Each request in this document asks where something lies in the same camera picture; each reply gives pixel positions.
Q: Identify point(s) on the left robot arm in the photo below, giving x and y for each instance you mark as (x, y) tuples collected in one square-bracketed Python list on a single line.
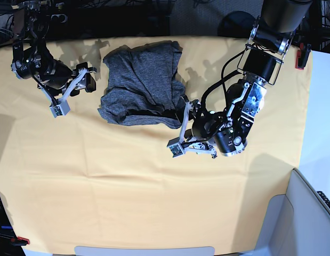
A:
[(239, 96)]

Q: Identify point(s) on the red black clamp left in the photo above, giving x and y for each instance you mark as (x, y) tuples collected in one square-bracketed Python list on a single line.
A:
[(19, 241)]

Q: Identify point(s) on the yellow table cloth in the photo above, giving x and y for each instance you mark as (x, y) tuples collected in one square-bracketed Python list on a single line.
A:
[(77, 180)]

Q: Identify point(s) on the grey plate at table edge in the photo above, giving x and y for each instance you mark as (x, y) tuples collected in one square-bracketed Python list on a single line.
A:
[(84, 250)]

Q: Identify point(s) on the red black clamp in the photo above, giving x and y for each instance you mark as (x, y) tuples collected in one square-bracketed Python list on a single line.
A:
[(302, 56), (19, 241)]

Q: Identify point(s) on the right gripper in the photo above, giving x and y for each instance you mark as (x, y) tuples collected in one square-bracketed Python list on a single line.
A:
[(55, 78)]

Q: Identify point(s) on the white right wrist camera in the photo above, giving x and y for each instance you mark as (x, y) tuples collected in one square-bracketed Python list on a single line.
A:
[(61, 109)]

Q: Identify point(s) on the grey long-sleeve shirt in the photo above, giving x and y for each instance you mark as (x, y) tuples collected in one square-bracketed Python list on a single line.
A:
[(142, 86)]

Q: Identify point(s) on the red black clamp right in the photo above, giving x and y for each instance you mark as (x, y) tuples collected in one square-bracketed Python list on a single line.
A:
[(302, 56)]

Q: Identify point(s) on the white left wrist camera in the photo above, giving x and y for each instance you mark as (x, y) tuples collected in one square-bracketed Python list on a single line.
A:
[(176, 147)]

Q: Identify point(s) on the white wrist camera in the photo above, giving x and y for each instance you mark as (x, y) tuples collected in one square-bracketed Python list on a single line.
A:
[(176, 147), (61, 109)]

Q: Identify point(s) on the white cardboard box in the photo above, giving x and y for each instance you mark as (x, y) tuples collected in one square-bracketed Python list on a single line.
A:
[(296, 222)]

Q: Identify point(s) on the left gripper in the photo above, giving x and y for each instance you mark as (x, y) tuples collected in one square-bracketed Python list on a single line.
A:
[(201, 132)]

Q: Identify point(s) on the black remote on box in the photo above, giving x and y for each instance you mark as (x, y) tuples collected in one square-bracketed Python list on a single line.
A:
[(324, 198)]

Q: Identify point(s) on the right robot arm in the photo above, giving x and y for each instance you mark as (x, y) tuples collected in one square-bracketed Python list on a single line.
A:
[(32, 58)]

